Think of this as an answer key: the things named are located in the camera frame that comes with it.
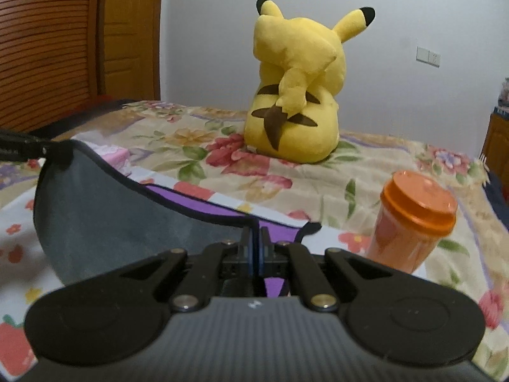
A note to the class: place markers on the orange plastic cup with lid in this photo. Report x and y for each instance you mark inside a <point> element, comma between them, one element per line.
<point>405,227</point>

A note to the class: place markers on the yellow plush toy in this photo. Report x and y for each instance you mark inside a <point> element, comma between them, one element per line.
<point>296,99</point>

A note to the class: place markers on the items on cabinet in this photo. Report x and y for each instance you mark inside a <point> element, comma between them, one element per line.
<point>503,99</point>

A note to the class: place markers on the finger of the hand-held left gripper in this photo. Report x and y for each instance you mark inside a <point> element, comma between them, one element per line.
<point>24,147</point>

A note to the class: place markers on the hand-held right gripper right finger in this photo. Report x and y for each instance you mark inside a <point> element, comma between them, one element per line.
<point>261,264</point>

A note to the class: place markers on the grey towel with purple side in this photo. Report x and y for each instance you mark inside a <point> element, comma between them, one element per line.
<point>119,223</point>

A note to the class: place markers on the wooden door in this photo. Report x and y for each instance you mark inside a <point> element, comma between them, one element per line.
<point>131,32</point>

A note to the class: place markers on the wooden slatted headboard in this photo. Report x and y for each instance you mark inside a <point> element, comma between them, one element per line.
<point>43,43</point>

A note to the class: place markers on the dark cloth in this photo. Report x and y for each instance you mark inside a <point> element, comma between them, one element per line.
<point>499,203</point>

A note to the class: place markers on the floral bedsheet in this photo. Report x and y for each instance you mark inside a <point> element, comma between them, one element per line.
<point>222,159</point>

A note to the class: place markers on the white wall switch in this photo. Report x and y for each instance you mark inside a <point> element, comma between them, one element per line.
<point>428,56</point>

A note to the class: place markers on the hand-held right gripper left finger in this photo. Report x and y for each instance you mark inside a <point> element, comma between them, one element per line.
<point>249,263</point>

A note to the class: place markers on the wooden cabinet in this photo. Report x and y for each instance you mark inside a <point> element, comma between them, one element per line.
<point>497,147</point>

